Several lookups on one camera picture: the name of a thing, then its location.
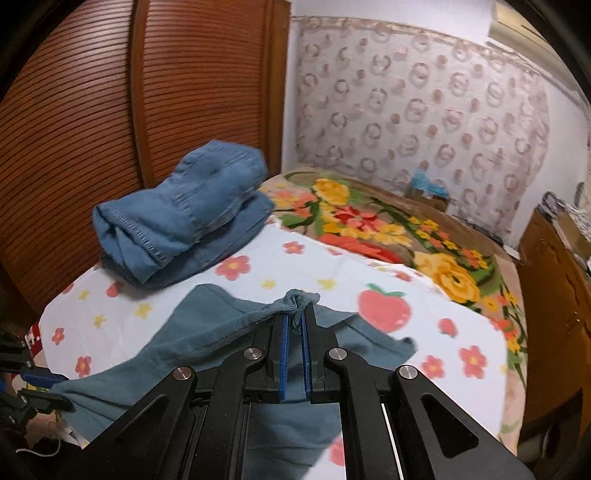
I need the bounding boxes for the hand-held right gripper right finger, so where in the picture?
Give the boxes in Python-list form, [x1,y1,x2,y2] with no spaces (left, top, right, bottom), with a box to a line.
[301,305,537,480]

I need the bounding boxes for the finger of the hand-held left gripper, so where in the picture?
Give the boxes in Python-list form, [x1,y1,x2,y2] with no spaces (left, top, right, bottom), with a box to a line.
[0,388,75,416]
[0,342,70,387]

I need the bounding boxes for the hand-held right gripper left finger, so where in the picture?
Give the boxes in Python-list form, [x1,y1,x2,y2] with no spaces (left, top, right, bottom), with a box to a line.
[83,314,291,480]

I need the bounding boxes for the teal pants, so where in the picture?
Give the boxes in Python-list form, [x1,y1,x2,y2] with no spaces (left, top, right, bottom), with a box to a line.
[48,284,419,480]

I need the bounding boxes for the folded blue denim pants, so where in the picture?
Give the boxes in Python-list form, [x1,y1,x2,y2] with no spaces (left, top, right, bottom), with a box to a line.
[92,138,276,287]

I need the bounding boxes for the red patterned sheet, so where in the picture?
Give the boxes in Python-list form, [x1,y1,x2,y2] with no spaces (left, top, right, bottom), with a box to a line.
[27,323,49,366]

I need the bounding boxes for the white strawberry print blanket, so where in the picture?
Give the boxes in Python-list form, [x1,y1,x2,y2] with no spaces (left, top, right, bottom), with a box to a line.
[39,217,509,480]

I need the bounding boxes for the brown floral blanket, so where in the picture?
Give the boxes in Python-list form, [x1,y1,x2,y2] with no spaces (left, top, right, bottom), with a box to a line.
[259,168,529,457]

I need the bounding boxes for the small blue stool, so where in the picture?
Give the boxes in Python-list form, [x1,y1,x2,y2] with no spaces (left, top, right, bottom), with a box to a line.
[406,170,452,213]

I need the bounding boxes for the wooden cabinet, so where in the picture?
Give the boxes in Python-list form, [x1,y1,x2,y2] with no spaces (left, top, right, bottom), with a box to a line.
[516,208,591,462]

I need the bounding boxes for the circle patterned curtain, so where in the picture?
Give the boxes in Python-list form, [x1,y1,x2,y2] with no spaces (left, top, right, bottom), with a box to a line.
[291,16,553,246]

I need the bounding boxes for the wooden louvered wardrobe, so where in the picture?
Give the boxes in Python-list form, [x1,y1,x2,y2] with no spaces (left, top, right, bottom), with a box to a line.
[0,0,293,324]

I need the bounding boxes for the open cardboard box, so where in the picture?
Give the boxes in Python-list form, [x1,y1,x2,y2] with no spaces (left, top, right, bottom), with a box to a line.
[556,203,591,265]

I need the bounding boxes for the white air conditioner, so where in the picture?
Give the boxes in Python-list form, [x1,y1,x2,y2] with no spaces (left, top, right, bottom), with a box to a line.
[487,0,542,52]

